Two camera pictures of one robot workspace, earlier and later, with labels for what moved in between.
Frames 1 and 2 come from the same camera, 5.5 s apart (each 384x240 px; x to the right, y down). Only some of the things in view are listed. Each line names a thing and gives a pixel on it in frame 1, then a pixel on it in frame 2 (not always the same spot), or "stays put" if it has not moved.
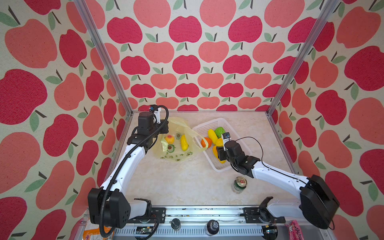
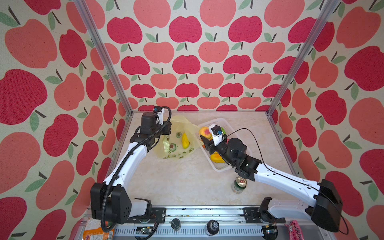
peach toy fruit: x=170 y=139 -> x=205 y=132
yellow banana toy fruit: x=184 y=143 stays put
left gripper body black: x=156 y=126 stays put
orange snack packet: x=95 y=234 stays put
